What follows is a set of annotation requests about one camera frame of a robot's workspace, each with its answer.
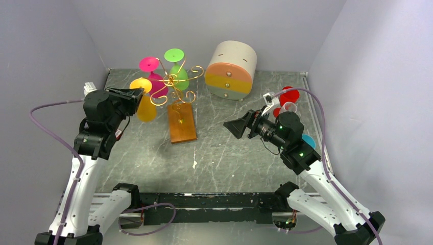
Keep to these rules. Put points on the clear plastic wine glass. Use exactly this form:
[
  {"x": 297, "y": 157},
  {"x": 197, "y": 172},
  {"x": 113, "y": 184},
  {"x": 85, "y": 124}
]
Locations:
[{"x": 288, "y": 107}]

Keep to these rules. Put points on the round pastel drawer cabinet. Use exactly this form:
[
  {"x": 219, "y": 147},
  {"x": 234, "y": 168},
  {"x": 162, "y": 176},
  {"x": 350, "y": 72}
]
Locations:
[{"x": 231, "y": 70}]

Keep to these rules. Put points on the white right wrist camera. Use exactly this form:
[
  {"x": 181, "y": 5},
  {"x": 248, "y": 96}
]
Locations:
[{"x": 271, "y": 101}]

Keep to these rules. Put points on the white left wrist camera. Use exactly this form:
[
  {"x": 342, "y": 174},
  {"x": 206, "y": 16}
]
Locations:
[{"x": 88, "y": 88}]

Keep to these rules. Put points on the small red white box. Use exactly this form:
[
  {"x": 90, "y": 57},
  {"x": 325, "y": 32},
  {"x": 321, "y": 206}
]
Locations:
[{"x": 118, "y": 134}]

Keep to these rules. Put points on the orange plastic wine glass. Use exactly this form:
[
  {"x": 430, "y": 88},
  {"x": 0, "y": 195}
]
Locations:
[{"x": 148, "y": 111}]

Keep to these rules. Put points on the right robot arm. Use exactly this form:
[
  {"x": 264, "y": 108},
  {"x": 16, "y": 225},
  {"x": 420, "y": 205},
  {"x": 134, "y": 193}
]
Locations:
[{"x": 346, "y": 219}]

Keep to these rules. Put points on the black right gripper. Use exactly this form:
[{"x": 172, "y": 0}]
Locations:
[{"x": 251, "y": 119}]

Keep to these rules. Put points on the aluminium frame rail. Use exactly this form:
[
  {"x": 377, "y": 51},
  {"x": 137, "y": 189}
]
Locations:
[{"x": 133, "y": 217}]

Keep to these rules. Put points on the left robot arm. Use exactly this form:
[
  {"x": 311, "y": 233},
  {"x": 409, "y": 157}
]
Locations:
[{"x": 74, "y": 223}]

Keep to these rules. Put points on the green plastic wine glass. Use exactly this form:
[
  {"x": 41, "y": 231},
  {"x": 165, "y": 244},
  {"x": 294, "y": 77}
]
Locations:
[{"x": 176, "y": 56}]

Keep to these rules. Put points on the magenta plastic wine glass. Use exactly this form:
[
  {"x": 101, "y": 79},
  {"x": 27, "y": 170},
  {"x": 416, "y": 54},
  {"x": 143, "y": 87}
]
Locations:
[{"x": 150, "y": 64}]

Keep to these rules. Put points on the red plastic wine glass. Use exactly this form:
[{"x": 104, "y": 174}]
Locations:
[{"x": 290, "y": 96}]

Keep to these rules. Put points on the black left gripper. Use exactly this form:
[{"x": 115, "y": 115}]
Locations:
[{"x": 130, "y": 97}]

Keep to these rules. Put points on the blue plastic wine glass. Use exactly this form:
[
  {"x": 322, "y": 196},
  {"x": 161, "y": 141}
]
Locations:
[{"x": 309, "y": 140}]

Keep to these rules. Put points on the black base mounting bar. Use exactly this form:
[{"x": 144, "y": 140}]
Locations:
[{"x": 258, "y": 207}]

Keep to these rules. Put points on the gold wire wine glass rack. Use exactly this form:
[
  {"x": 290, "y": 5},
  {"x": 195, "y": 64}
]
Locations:
[{"x": 179, "y": 109}]

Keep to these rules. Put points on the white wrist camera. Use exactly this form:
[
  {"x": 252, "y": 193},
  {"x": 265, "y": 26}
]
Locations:
[
  {"x": 271, "y": 101},
  {"x": 88, "y": 88}
]

